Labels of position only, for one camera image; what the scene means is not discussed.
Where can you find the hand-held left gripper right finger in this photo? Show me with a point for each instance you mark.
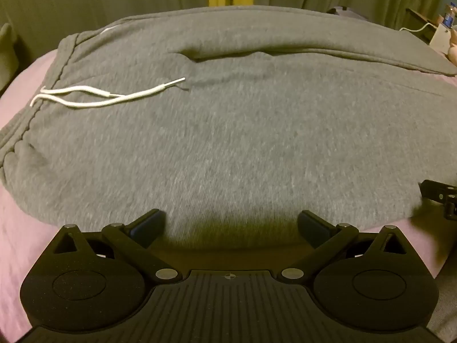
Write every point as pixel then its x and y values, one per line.
pixel 313 229

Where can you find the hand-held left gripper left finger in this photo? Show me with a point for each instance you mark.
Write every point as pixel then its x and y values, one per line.
pixel 148 227

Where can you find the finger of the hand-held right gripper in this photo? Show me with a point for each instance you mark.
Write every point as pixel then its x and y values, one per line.
pixel 437 193

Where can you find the grey sweat pants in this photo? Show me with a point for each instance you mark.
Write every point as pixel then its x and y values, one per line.
pixel 232 143

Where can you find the pale pink soft object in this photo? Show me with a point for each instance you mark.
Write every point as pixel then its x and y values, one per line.
pixel 452 48

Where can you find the white box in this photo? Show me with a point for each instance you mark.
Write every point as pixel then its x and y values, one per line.
pixel 440 39

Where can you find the dark wooden furniture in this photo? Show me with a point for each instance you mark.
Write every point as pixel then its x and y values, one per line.
pixel 421 21

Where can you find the blue bottle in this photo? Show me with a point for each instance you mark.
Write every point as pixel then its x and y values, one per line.
pixel 448 16

